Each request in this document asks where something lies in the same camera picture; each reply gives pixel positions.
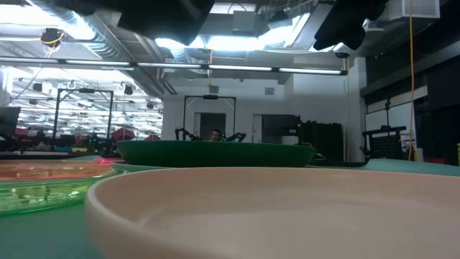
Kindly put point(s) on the dark green plastic plate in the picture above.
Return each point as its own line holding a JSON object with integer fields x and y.
{"x": 215, "y": 154}

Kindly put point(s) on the pink translucent plastic plate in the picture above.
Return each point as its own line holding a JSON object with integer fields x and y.
{"x": 108, "y": 160}

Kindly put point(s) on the orange translucent plastic plate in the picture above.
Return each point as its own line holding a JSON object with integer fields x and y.
{"x": 54, "y": 171}

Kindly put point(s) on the beige plastic plate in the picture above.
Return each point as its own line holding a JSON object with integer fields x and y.
{"x": 287, "y": 216}

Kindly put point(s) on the green translucent plastic plate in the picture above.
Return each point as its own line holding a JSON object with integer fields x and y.
{"x": 36, "y": 198}

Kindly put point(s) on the black background robot arm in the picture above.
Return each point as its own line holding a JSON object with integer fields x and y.
{"x": 183, "y": 134}
{"x": 237, "y": 136}

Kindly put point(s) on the grey ceiling box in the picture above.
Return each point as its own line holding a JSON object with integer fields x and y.
{"x": 244, "y": 21}

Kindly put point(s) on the long ceiling light bar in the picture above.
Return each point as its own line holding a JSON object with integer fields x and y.
{"x": 233, "y": 67}

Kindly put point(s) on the whiteboard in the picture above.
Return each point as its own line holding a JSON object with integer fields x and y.
{"x": 399, "y": 118}

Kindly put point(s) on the black cabinet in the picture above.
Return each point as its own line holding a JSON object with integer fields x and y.
{"x": 323, "y": 140}

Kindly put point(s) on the red storage bin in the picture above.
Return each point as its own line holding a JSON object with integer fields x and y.
{"x": 123, "y": 135}

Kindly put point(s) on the person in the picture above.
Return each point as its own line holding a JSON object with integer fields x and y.
{"x": 215, "y": 135}

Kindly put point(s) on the black perforated cart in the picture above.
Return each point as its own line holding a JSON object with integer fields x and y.
{"x": 386, "y": 145}

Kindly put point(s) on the black flat tray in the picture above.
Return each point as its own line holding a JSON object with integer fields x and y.
{"x": 341, "y": 164}

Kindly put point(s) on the dark monitor screen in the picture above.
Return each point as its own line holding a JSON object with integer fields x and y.
{"x": 9, "y": 120}

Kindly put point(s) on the black security camera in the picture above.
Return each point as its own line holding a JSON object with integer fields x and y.
{"x": 342, "y": 55}

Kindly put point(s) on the large silver air duct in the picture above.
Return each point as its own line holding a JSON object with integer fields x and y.
{"x": 104, "y": 46}

